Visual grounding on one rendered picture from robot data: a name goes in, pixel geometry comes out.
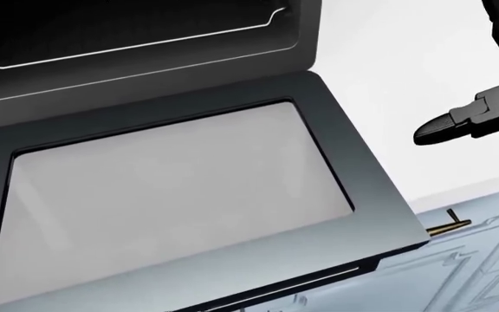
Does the dark glass toaster oven door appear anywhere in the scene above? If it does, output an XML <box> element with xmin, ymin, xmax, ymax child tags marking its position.
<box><xmin>0</xmin><ymin>70</ymin><xmax>431</xmax><ymax>312</ymax></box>

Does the black toaster oven body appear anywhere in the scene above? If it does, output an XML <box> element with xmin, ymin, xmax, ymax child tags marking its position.
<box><xmin>0</xmin><ymin>0</ymin><xmax>323</xmax><ymax>132</ymax></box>

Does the light blue cabinet front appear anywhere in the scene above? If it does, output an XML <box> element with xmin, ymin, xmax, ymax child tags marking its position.
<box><xmin>227</xmin><ymin>187</ymin><xmax>499</xmax><ymax>312</ymax></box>

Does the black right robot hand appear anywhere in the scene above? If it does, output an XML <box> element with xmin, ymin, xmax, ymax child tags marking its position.
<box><xmin>412</xmin><ymin>0</ymin><xmax>499</xmax><ymax>146</ymax></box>

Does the brass cabinet handle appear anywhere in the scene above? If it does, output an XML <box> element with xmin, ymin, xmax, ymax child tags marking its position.
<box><xmin>424</xmin><ymin>208</ymin><xmax>473</xmax><ymax>237</ymax></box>

